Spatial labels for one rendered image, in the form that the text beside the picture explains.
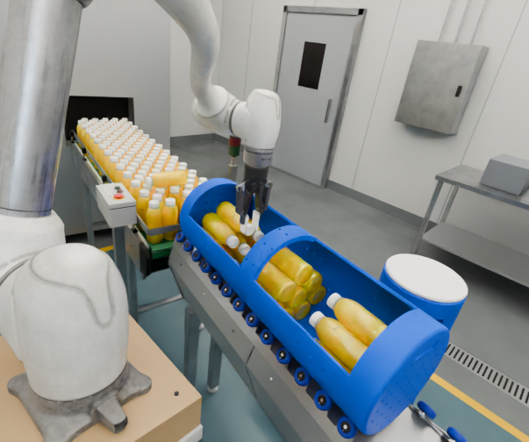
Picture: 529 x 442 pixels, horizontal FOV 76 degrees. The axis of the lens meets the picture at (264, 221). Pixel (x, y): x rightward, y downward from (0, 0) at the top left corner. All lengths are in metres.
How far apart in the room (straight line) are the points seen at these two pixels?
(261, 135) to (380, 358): 0.63
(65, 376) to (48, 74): 0.48
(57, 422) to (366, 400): 0.53
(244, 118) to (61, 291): 0.65
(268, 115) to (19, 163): 0.59
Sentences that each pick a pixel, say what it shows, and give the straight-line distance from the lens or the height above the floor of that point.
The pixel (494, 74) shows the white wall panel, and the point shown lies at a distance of 4.12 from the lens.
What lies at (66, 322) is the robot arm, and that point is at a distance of 0.58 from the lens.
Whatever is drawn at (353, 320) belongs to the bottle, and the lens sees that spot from 0.85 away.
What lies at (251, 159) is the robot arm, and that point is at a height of 1.39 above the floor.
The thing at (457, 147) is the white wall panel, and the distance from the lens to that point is 4.19.
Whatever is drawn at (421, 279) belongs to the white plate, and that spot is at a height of 1.04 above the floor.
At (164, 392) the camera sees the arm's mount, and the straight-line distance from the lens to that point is 0.74.
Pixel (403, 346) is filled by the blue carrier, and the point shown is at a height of 1.22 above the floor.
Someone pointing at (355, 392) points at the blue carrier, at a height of 1.12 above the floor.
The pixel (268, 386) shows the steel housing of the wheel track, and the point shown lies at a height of 0.86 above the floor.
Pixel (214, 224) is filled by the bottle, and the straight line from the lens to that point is 1.18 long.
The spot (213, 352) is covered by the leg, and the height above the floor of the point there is 0.31.
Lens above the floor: 1.68
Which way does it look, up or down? 27 degrees down
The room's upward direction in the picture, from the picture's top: 8 degrees clockwise
